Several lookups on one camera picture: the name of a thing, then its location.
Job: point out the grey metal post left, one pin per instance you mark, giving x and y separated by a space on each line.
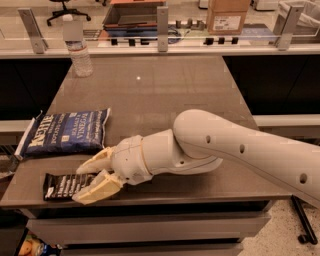
37 40

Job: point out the grey metal post right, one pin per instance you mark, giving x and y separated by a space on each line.
288 17

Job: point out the blue Kettle chips bag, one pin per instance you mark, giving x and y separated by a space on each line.
64 133

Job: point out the grey metal post middle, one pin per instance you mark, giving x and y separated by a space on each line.
162 28

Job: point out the grey lower drawer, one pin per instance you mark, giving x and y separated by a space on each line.
226 249

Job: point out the clear plastic water bottle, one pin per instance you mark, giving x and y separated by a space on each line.
77 46

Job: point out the black rxbar chocolate wrapper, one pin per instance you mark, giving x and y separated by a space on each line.
63 187

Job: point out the black floor bar with wheel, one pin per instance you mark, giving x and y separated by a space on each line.
308 236

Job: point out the grey upper drawer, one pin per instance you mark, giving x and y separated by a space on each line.
149 228

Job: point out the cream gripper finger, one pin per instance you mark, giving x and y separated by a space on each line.
100 161
103 186

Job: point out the grey open tray bin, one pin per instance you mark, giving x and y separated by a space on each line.
132 14

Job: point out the white rounded gripper body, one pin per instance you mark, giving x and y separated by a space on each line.
127 160

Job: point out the colourful snack packets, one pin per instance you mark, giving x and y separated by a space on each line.
32 246

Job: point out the black office chair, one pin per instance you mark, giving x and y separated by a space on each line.
65 11

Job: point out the grey drawer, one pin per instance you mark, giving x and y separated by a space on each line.
226 249
149 228

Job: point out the brown cardboard box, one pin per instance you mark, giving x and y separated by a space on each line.
226 17

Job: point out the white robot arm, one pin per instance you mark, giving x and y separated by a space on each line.
197 143

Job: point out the grey metal post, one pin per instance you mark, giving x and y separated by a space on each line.
288 17
162 28
37 40

